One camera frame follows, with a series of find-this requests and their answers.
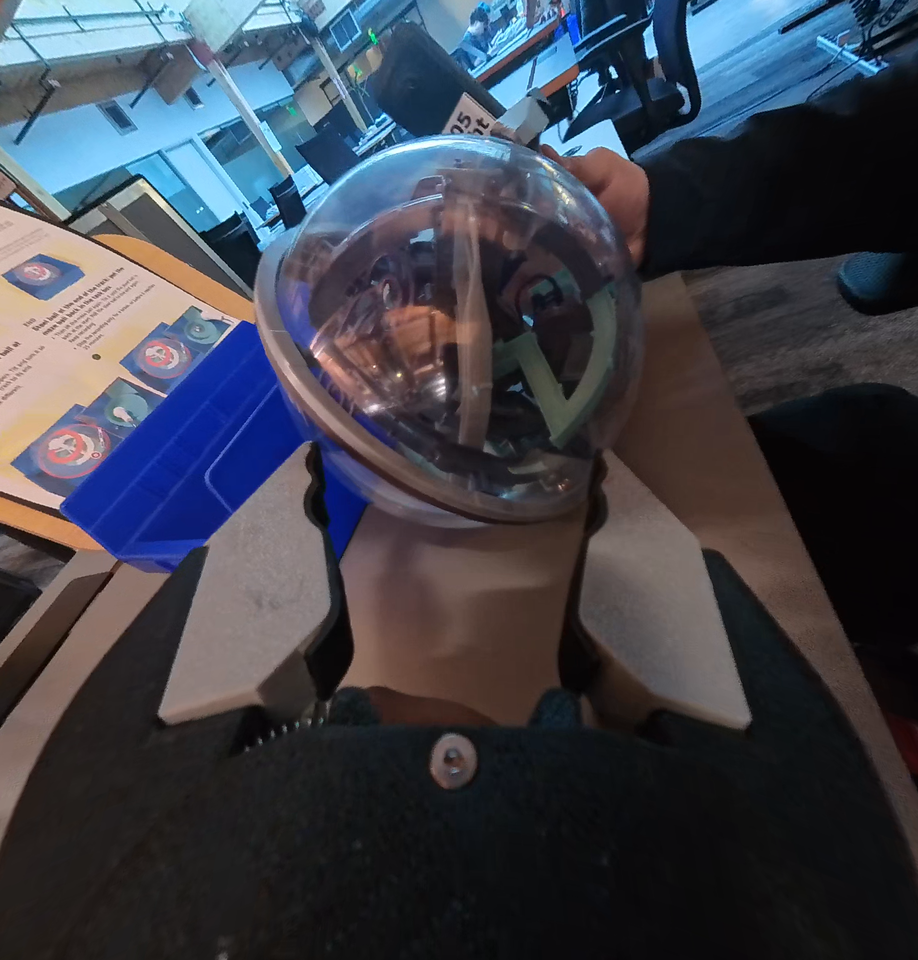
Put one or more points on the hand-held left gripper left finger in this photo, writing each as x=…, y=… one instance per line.
x=256, y=600

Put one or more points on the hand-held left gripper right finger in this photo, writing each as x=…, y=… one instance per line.
x=653, y=607

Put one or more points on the clear plastic maze ball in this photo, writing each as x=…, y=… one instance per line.
x=444, y=330

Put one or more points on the person's right forearm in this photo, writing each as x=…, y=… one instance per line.
x=788, y=187

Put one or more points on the person's right hand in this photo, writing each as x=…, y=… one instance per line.
x=616, y=187

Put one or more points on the orange-edged desk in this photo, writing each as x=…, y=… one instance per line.
x=530, y=60

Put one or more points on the blue plastic bin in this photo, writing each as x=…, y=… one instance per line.
x=196, y=465

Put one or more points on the black office chair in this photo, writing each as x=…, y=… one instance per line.
x=639, y=67

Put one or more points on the person's leg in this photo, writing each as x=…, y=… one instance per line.
x=856, y=510

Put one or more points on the printed instruction sheet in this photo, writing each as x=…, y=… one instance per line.
x=76, y=337

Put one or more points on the teal shoe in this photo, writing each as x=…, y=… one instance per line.
x=875, y=281

